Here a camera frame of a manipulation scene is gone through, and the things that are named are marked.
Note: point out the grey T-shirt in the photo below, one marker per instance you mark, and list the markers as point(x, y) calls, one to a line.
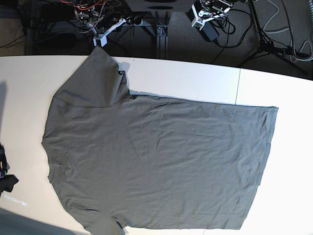
point(117, 159)

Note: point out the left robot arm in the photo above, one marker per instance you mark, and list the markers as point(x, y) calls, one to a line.
point(214, 8)

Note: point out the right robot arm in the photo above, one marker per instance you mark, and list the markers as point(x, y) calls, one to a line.
point(90, 13)

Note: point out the black power brick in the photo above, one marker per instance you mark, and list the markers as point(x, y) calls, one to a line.
point(209, 32)

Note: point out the black tripod stand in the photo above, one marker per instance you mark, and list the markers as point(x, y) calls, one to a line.
point(266, 44)

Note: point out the white label sticker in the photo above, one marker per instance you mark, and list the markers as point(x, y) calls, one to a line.
point(15, 200)

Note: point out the black cloth pile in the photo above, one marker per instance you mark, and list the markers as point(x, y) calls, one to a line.
point(7, 181)

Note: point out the aluminium frame post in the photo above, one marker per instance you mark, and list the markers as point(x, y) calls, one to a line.
point(162, 42)

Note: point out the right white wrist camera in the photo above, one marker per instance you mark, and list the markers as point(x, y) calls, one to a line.
point(100, 41)

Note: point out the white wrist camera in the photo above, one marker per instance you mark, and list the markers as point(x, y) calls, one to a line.
point(197, 23)
point(100, 41)

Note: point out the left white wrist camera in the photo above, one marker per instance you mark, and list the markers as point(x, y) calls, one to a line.
point(197, 23)

